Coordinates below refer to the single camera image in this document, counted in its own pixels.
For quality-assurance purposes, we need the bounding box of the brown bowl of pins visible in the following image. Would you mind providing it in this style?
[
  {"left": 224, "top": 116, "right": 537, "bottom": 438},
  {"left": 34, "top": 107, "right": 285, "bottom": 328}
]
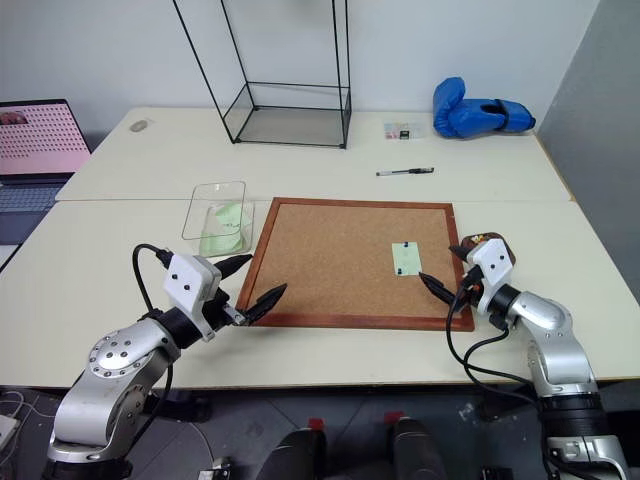
[{"left": 459, "top": 230, "right": 517, "bottom": 267}]

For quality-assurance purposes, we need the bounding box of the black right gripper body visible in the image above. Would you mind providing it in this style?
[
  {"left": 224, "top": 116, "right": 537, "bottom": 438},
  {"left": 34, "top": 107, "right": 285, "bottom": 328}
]
[{"left": 456, "top": 259, "right": 486, "bottom": 314}]

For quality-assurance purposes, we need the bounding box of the white floor cable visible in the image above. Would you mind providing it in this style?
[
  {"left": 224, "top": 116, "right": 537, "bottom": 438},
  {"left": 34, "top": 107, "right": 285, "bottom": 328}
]
[{"left": 0, "top": 388, "right": 44, "bottom": 419}]

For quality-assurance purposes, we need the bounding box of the black ballpoint pen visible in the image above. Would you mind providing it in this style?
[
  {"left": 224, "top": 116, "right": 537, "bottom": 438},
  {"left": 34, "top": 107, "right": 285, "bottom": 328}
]
[{"left": 375, "top": 167, "right": 435, "bottom": 178}]

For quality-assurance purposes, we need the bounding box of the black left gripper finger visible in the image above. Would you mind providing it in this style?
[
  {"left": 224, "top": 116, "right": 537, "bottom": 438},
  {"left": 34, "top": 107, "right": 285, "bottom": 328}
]
[
  {"left": 238, "top": 282, "right": 290, "bottom": 328},
  {"left": 209, "top": 253, "right": 254, "bottom": 280}
]

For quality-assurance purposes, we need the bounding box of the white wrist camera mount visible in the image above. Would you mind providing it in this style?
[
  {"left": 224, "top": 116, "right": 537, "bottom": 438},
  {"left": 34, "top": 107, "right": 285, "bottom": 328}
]
[
  {"left": 163, "top": 253, "right": 223, "bottom": 343},
  {"left": 469, "top": 238, "right": 516, "bottom": 301}
]

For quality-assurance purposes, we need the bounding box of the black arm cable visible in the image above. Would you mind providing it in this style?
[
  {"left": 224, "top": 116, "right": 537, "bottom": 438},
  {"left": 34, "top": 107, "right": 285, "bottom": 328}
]
[
  {"left": 445, "top": 272, "right": 544, "bottom": 407},
  {"left": 131, "top": 243, "right": 175, "bottom": 321}
]

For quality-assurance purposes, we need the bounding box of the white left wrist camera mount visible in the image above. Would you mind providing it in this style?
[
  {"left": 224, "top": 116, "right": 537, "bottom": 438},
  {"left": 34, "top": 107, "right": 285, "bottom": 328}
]
[{"left": 163, "top": 253, "right": 223, "bottom": 343}]

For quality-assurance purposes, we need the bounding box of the white box on floor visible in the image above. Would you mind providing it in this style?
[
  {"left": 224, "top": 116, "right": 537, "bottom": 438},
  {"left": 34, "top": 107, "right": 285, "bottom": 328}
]
[{"left": 0, "top": 413, "right": 21, "bottom": 452}]

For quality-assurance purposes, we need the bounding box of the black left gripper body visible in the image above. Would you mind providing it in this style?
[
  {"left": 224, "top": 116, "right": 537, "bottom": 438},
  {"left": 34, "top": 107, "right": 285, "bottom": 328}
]
[{"left": 201, "top": 279, "right": 246, "bottom": 335}]

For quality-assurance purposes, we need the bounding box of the dark rounded shape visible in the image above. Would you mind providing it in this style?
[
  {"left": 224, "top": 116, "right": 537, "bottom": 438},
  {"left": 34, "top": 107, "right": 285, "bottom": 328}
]
[
  {"left": 382, "top": 411, "right": 449, "bottom": 480},
  {"left": 261, "top": 418, "right": 327, "bottom": 480}
]

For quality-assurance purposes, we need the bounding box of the wood-framed cork board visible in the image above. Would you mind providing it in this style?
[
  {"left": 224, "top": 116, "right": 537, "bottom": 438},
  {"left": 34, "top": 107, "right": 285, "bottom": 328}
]
[{"left": 234, "top": 197, "right": 477, "bottom": 332}]

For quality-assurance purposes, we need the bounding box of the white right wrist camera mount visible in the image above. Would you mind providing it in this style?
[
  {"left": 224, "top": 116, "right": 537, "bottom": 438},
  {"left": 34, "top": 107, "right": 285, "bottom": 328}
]
[{"left": 469, "top": 238, "right": 516, "bottom": 301}]

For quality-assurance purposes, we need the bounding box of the black wire frame stand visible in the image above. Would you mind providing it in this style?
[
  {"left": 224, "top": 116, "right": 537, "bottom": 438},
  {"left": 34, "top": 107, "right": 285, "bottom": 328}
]
[{"left": 172, "top": 0, "right": 353, "bottom": 150}]

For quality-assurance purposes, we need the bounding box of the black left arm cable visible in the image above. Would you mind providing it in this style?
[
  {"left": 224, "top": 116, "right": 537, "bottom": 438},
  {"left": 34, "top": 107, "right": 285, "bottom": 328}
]
[{"left": 131, "top": 243, "right": 175, "bottom": 321}]

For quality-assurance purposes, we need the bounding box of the open laptop pink screen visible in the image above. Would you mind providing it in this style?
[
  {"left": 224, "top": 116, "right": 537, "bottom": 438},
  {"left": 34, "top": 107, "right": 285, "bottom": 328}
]
[{"left": 0, "top": 98, "right": 93, "bottom": 247}]

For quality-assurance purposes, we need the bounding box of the pale green paper note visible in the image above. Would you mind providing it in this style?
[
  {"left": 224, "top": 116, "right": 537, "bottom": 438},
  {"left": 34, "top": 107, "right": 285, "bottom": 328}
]
[{"left": 391, "top": 242, "right": 422, "bottom": 277}]

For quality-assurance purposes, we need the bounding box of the small printed card packet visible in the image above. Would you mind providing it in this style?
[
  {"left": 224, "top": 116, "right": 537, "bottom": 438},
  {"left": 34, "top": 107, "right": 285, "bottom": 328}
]
[{"left": 383, "top": 119, "right": 426, "bottom": 142}]

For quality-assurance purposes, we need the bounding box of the blue boxing glove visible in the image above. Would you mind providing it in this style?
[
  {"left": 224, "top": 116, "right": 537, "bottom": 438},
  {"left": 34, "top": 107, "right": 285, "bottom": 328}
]
[{"left": 432, "top": 76, "right": 538, "bottom": 139}]

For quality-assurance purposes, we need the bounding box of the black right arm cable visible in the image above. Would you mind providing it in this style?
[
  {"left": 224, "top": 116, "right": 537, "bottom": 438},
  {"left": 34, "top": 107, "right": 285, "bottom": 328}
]
[{"left": 445, "top": 272, "right": 544, "bottom": 407}]

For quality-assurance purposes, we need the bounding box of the clear plastic container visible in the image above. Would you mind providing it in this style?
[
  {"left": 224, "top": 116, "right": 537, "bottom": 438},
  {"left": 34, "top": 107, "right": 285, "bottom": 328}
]
[{"left": 181, "top": 180, "right": 257, "bottom": 258}]

